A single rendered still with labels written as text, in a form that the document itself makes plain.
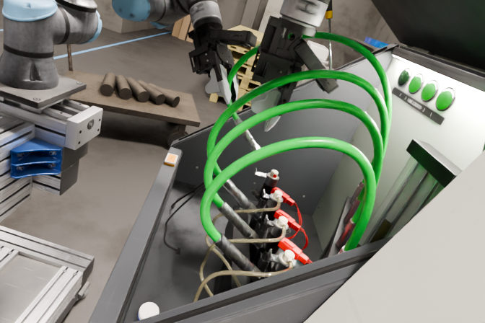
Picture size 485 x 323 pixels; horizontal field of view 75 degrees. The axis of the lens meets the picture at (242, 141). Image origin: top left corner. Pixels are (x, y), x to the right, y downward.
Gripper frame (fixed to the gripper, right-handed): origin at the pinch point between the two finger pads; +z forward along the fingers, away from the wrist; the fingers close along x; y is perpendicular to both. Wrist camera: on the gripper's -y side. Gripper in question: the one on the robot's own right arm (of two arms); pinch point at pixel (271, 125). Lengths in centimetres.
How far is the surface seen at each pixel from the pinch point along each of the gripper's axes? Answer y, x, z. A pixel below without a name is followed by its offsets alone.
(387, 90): -19.6, -1.2, -13.7
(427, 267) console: -8.1, 40.2, -6.5
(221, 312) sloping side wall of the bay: 4.9, 34.1, 12.2
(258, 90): 6.0, 8.7, -8.5
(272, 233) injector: -3.4, 16.9, 12.7
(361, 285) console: -6.5, 37.1, 0.0
